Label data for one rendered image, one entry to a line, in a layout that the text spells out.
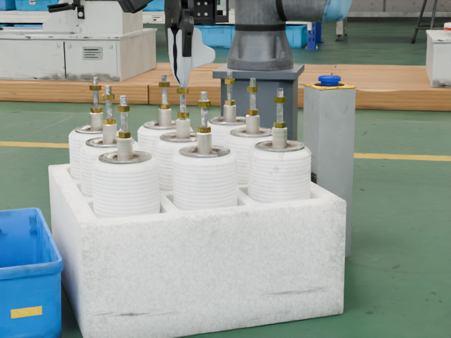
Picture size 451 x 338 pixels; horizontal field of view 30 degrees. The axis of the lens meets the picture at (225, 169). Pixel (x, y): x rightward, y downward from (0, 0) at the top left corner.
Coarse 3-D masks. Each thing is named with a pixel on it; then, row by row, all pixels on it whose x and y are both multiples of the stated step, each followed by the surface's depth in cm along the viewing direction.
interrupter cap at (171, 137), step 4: (172, 132) 135; (176, 132) 135; (192, 132) 135; (196, 132) 135; (160, 136) 132; (164, 136) 133; (168, 136) 133; (172, 136) 133; (176, 136) 134; (192, 136) 134; (196, 136) 133; (164, 140) 130; (168, 140) 129; (172, 140) 129; (176, 140) 129; (180, 140) 129; (184, 140) 129; (188, 140) 129; (192, 140) 129; (196, 140) 129
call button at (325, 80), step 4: (320, 76) 146; (324, 76) 145; (328, 76) 145; (332, 76) 145; (336, 76) 145; (320, 80) 146; (324, 80) 145; (328, 80) 145; (332, 80) 145; (336, 80) 145; (340, 80) 146; (324, 84) 146; (328, 84) 145; (332, 84) 145; (336, 84) 146
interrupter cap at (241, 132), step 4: (236, 128) 138; (240, 128) 139; (244, 128) 139; (260, 128) 139; (264, 128) 139; (268, 128) 138; (232, 132) 135; (236, 132) 135; (240, 132) 136; (244, 132) 137; (260, 132) 137; (264, 132) 136; (268, 132) 135; (236, 136) 133; (240, 136) 133; (244, 136) 133; (248, 136) 132; (252, 136) 132; (256, 136) 132; (260, 136) 132; (264, 136) 133; (268, 136) 133
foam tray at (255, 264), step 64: (64, 192) 127; (320, 192) 126; (64, 256) 132; (128, 256) 113; (192, 256) 116; (256, 256) 119; (320, 256) 123; (128, 320) 115; (192, 320) 118; (256, 320) 121
